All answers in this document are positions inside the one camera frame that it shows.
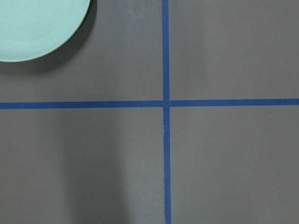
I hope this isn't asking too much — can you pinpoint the light green plate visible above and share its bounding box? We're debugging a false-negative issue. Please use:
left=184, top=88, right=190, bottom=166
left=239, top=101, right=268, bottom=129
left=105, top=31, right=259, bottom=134
left=0, top=0, right=91, bottom=63

